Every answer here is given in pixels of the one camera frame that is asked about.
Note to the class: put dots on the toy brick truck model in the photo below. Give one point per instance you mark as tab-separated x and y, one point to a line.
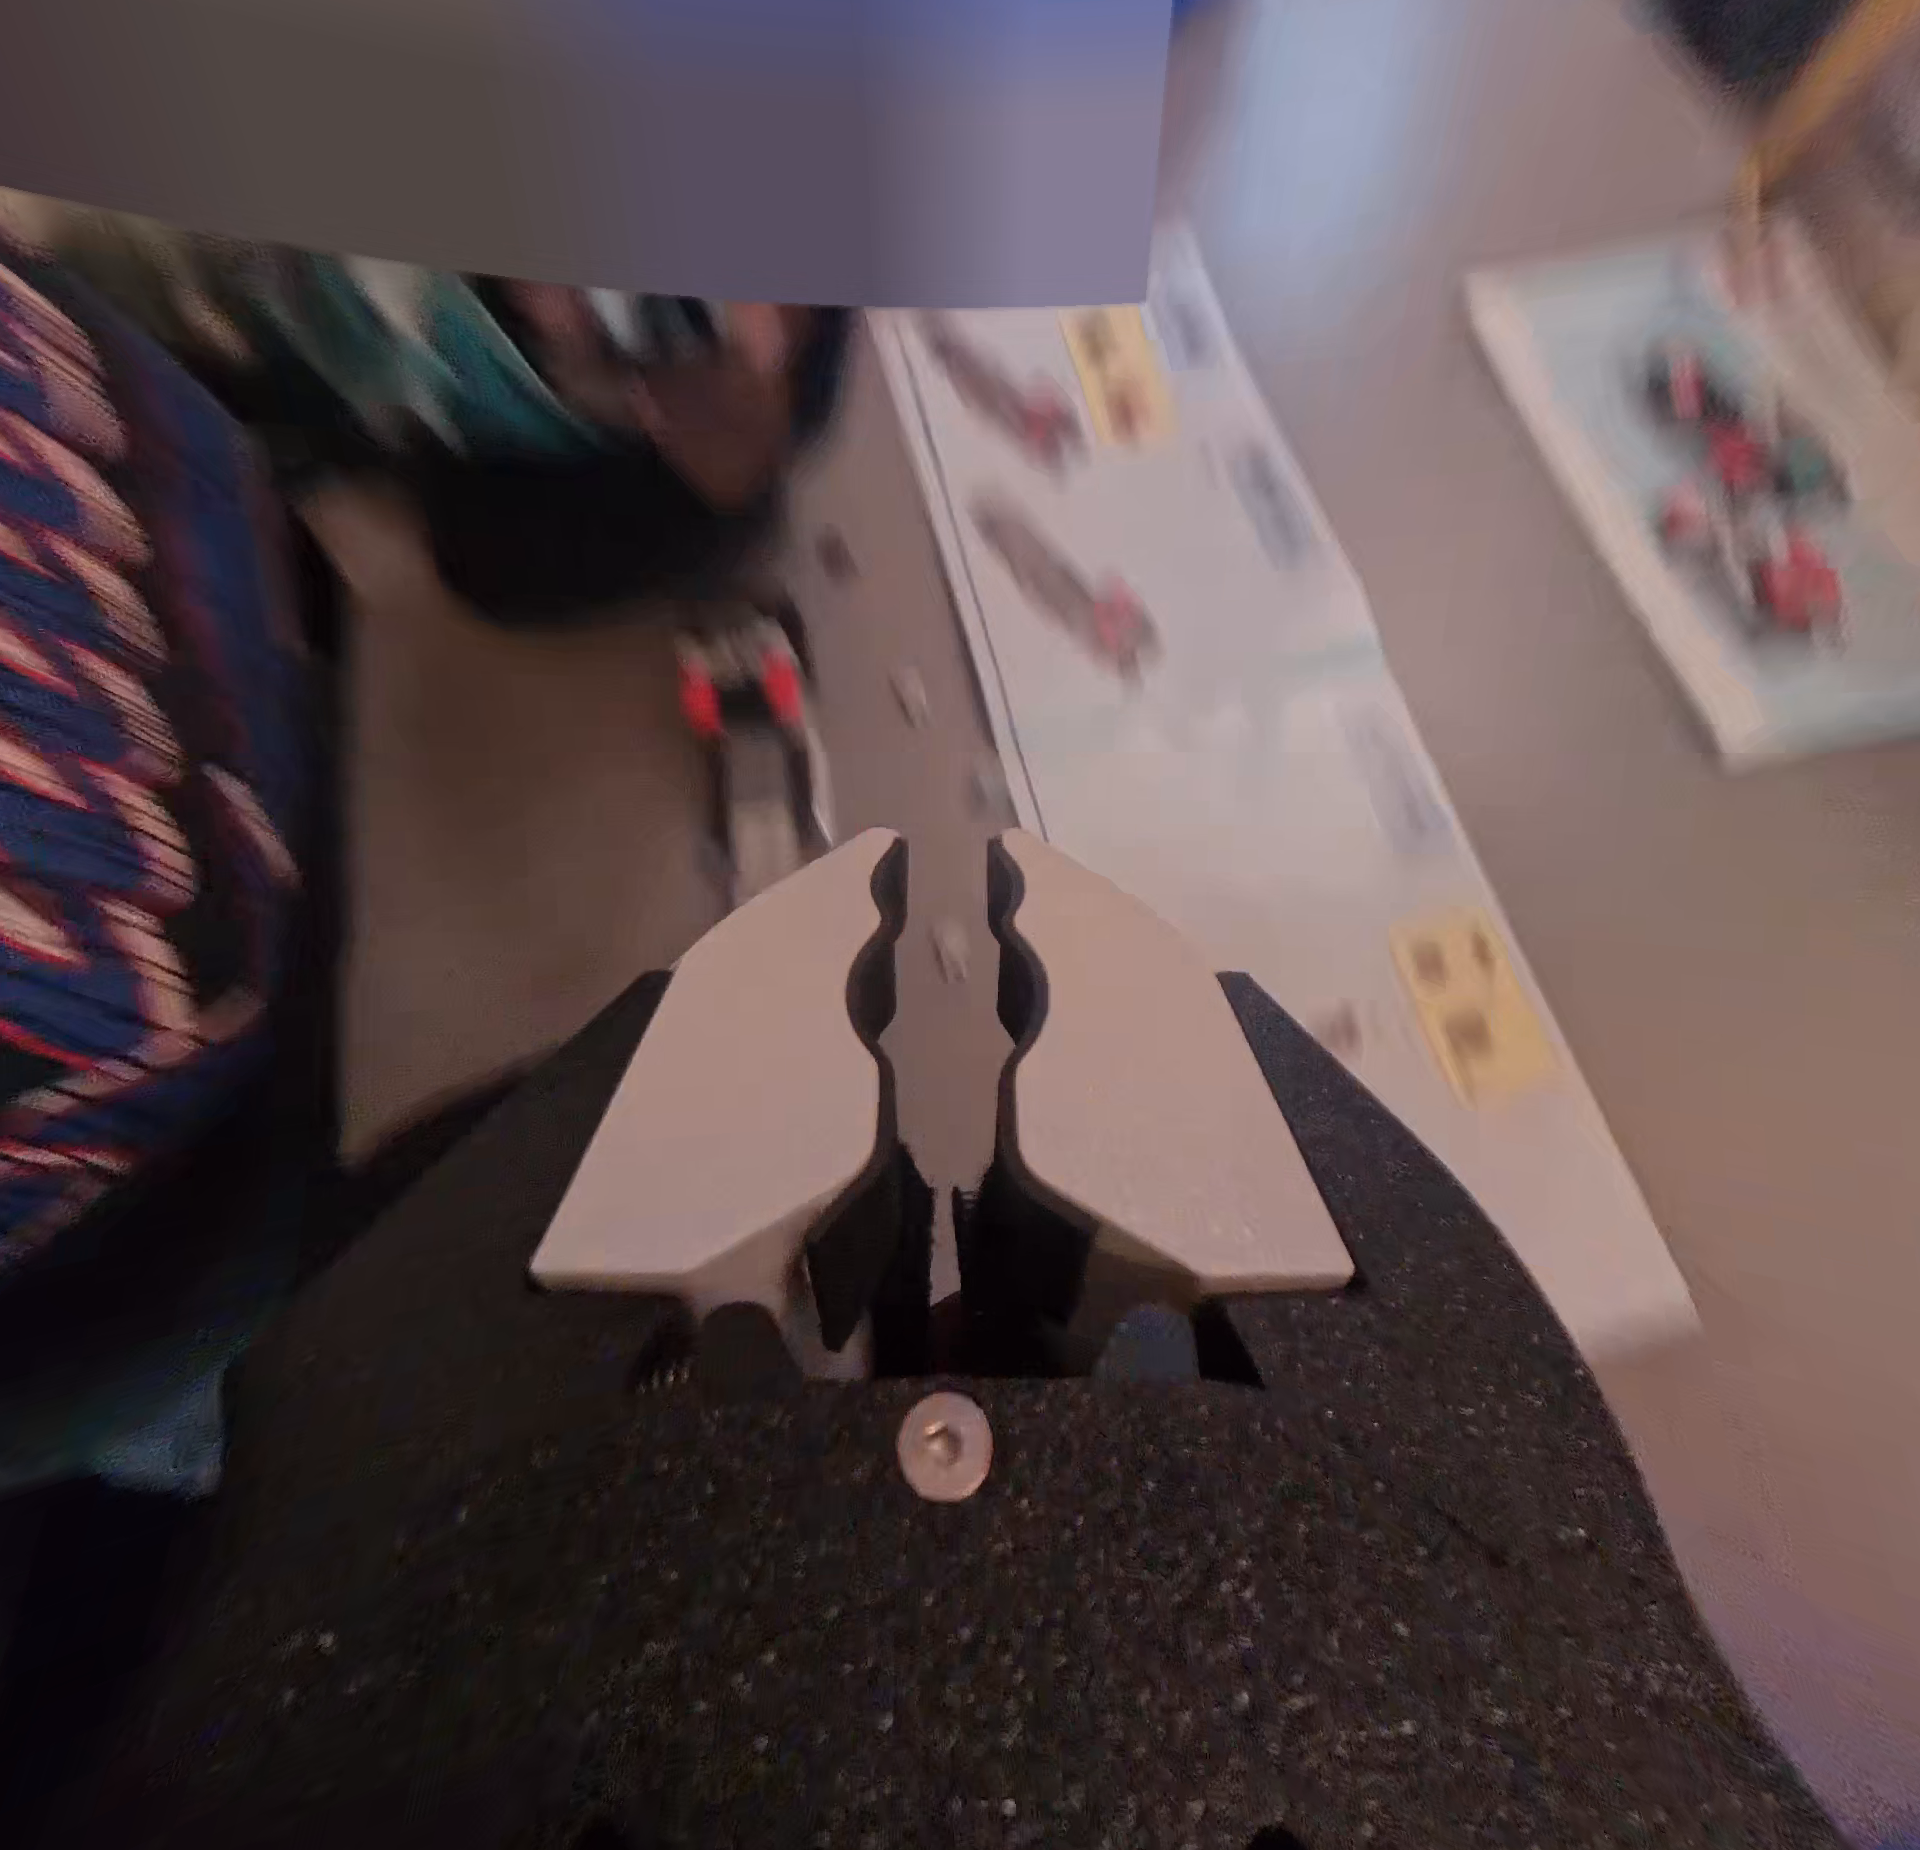
758	740

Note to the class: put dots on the small black brick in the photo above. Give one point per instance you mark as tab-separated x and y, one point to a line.
834	554

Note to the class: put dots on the person's left forearm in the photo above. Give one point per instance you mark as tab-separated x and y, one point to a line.
450	366

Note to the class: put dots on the grey desk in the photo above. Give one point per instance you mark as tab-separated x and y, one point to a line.
495	830

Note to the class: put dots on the toy set cardboard box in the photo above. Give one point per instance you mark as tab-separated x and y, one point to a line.
1845	111

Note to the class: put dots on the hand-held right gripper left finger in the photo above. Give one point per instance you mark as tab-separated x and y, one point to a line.
706	1115

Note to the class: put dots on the person's left hand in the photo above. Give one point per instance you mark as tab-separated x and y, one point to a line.
727	404

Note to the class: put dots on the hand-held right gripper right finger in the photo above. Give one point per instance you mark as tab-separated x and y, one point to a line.
1169	1115

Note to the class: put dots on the open instruction booklet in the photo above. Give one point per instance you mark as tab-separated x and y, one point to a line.
1229	769

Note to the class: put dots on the black dimpled wrist pad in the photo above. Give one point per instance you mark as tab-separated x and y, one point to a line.
599	545

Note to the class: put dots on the closed instruction booklet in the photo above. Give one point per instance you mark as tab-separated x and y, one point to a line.
1620	426

